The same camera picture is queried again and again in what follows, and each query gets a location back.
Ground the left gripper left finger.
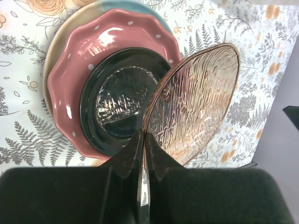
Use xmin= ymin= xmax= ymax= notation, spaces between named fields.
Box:
xmin=0 ymin=130 xmax=143 ymax=224

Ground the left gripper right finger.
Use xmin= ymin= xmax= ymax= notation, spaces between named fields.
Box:
xmin=145 ymin=134 xmax=292 ymax=224

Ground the clear pink glass plate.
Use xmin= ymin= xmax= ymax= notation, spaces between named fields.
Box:
xmin=142 ymin=43 xmax=240 ymax=165

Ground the black glossy plate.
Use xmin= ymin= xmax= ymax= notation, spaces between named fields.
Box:
xmin=79 ymin=47 xmax=170 ymax=157

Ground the maroon scalloped plate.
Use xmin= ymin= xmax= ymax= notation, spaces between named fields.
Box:
xmin=46 ymin=7 xmax=182 ymax=161

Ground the blue round plate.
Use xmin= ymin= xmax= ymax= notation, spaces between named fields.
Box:
xmin=43 ymin=0 xmax=176 ymax=167

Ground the floral table mat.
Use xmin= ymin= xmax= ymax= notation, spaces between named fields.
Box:
xmin=0 ymin=0 xmax=299 ymax=171

